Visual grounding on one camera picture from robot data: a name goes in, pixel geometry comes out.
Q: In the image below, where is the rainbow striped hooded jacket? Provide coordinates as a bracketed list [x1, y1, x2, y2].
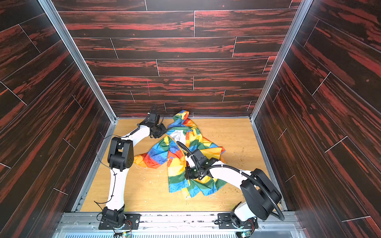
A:
[134, 110, 226, 198]

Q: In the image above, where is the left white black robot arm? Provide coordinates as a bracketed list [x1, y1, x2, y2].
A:
[99, 113, 167, 230]

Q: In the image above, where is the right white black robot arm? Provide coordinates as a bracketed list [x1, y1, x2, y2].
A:
[185, 149, 285, 228]

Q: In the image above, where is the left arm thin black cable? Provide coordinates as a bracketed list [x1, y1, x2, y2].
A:
[94, 105, 164, 213]

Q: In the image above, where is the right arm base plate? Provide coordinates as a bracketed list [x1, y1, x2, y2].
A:
[214, 212, 259, 230]

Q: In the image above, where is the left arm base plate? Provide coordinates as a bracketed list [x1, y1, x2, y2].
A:
[98, 213, 141, 230]

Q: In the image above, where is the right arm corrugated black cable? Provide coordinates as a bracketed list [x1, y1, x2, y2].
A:
[176, 141, 286, 221]

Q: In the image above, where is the left aluminium corner post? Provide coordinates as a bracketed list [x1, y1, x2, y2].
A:
[38, 0, 117, 124]

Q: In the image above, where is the aluminium corner post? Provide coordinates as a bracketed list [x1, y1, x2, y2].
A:
[38, 0, 117, 124]
[251, 0, 313, 125]

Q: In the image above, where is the aluminium front rail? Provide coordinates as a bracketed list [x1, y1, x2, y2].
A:
[53, 212, 308, 238]

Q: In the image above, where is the right aluminium corner post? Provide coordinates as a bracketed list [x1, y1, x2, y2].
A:
[251, 0, 313, 125]

